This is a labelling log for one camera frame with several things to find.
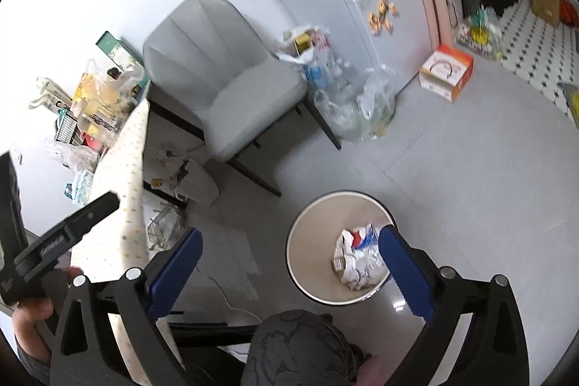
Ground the black wire basket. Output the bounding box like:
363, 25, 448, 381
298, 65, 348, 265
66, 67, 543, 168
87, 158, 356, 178
54, 108, 84, 143

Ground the person's left forearm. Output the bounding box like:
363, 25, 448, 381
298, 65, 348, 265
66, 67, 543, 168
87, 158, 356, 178
13, 345, 55, 386

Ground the yellow snack bag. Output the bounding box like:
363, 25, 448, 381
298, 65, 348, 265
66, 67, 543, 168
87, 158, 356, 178
72, 72, 136, 129

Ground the printed paper tote bag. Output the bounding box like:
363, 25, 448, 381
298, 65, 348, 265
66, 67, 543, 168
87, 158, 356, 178
29, 76, 73, 115

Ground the white plastic container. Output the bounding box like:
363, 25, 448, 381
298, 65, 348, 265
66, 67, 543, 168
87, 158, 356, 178
174, 160, 221, 207

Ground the white tissue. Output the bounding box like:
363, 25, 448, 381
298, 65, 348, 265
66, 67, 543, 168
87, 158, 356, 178
335, 230, 358, 260

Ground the white cable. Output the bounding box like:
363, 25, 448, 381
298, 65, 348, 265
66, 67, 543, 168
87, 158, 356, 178
206, 273, 263, 319

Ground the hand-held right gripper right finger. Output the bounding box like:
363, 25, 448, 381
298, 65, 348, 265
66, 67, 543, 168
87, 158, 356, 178
379, 225, 530, 386

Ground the orange white cardboard box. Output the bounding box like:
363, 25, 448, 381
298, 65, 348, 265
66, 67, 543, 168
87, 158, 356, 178
418, 43, 475, 103

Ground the dark green carton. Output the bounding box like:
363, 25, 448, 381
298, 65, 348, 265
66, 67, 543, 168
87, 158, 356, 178
96, 31, 145, 72

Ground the crumpled clear plastic sheet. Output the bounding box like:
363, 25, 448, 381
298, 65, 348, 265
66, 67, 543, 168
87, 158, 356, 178
145, 205, 186, 251

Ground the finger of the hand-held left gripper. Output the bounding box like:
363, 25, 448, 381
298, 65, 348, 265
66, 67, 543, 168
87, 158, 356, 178
62, 192, 121, 241

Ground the white round trash bin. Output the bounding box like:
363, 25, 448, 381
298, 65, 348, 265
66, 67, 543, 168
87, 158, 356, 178
286, 191, 398, 306

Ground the floral tablecloth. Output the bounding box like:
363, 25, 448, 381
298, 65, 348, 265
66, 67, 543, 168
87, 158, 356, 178
68, 99, 152, 373

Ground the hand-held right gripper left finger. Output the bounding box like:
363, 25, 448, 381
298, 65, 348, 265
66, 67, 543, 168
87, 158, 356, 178
50, 227, 203, 386

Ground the person's left hand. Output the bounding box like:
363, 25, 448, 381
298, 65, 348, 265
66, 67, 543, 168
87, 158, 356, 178
13, 298, 56, 356

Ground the clear plastic grocery bag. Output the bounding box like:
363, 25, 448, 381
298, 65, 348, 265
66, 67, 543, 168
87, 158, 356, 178
45, 139, 100, 172

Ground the plastic bag of packaging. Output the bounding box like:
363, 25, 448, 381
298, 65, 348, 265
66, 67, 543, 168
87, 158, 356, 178
278, 24, 333, 65

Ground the printed paper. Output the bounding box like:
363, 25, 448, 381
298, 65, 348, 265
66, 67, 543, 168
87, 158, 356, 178
344, 253, 390, 291

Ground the cluster of yellow fridge magnets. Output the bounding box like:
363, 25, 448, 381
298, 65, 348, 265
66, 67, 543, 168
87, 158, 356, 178
368, 0, 401, 35

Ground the grey upholstered chair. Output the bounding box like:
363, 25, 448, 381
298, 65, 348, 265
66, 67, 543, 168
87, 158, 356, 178
142, 0, 342, 198

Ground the clear bag of plastic bottles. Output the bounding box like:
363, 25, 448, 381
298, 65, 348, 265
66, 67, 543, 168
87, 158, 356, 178
303, 51, 398, 143

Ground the person's patterned trouser leg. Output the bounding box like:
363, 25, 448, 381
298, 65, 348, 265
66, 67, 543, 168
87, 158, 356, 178
240, 309, 363, 386

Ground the crumpled clear plastic bag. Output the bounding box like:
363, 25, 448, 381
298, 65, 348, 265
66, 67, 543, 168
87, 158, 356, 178
81, 59, 148, 133

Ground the blue white tissue box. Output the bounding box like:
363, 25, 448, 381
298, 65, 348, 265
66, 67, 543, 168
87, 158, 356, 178
63, 169, 96, 206

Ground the yellow green plastic bag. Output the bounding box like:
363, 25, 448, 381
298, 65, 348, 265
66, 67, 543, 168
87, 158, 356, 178
455, 6, 505, 61

